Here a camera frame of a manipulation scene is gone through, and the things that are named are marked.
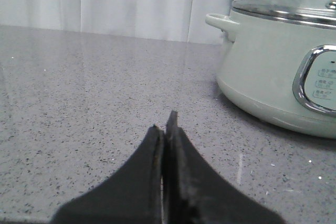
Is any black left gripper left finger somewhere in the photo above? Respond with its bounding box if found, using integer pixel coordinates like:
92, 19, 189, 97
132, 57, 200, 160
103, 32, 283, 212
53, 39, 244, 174
51, 126, 164, 223

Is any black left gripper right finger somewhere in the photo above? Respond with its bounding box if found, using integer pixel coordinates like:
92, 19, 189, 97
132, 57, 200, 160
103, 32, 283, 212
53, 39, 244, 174
163, 111, 285, 223

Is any glass pot lid steel rim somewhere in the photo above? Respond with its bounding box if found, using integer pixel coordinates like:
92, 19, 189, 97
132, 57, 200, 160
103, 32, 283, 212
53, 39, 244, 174
232, 0, 336, 29

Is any pale green electric cooking pot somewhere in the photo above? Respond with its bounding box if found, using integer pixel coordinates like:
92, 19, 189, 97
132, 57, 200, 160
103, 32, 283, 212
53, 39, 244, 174
205, 10, 335, 138

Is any white pleated curtain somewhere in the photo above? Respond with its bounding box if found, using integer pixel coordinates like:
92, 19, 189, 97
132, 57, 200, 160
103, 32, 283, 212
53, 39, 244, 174
0, 0, 336, 45

